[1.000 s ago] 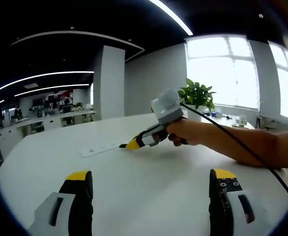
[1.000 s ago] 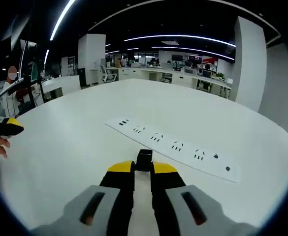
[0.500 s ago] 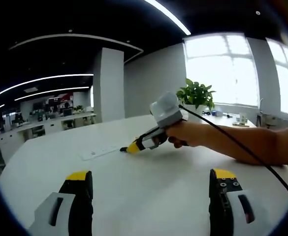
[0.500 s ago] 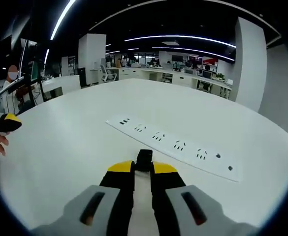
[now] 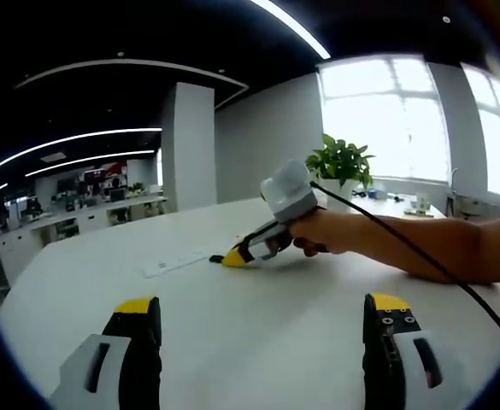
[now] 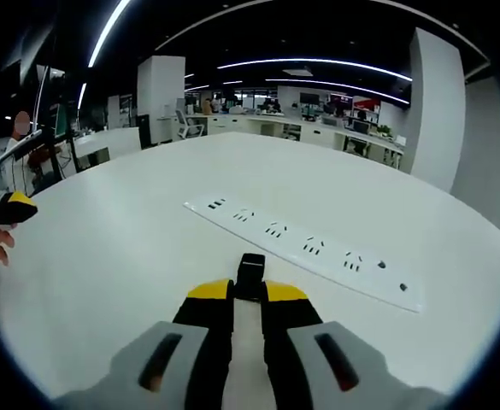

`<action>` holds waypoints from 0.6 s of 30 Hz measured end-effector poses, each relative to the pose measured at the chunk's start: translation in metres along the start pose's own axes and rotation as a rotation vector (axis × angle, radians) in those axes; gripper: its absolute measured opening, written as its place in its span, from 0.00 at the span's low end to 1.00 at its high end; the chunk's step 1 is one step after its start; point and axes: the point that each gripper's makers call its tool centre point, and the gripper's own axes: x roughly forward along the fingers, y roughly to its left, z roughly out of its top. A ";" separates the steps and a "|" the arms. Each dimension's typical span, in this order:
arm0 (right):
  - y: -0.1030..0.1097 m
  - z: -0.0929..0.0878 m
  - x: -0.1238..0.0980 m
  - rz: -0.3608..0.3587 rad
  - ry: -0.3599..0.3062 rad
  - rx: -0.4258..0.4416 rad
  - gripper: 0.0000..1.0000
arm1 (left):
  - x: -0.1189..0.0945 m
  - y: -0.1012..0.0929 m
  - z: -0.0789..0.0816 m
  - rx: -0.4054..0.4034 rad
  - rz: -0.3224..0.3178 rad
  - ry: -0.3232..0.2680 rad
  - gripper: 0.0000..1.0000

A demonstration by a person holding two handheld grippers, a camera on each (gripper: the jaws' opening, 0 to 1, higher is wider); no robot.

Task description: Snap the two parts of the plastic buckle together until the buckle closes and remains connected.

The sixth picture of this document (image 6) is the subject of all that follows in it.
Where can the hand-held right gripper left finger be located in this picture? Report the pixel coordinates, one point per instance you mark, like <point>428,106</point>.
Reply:
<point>207,324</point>

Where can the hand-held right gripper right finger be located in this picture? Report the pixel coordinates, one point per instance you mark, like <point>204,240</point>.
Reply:
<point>288,324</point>

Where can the small black plug adapter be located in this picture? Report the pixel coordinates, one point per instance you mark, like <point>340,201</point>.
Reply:
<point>251,282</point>

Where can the grey laptop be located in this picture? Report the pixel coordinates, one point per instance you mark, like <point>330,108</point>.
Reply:
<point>16,147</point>

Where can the white power strip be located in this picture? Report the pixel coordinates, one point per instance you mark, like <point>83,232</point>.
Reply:
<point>290,240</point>

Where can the black stand pole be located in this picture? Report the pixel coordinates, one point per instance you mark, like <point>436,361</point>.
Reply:
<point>52,128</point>

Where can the green monitor screen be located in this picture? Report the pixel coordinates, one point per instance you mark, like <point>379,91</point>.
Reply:
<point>60,121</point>

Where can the white low cabinet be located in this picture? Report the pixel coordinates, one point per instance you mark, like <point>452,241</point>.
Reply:
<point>104,143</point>

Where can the white square column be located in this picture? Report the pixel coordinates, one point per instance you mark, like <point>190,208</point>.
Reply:
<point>435,107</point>
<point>160,98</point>

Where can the white office chair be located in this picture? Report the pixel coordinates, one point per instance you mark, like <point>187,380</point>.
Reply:
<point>187,124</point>

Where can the long white office desk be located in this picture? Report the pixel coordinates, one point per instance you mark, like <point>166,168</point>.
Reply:
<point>275,126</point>

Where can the white ceiling light strip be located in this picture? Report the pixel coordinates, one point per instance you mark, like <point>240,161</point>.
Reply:
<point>318,62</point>
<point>106,32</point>
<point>339,85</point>

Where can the small background plant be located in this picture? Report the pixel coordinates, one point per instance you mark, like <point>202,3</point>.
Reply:
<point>384,129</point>

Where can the black monitor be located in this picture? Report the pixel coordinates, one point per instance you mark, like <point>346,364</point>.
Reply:
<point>309,98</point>

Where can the red wall panel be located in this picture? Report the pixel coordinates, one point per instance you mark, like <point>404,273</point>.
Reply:
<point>366,104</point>

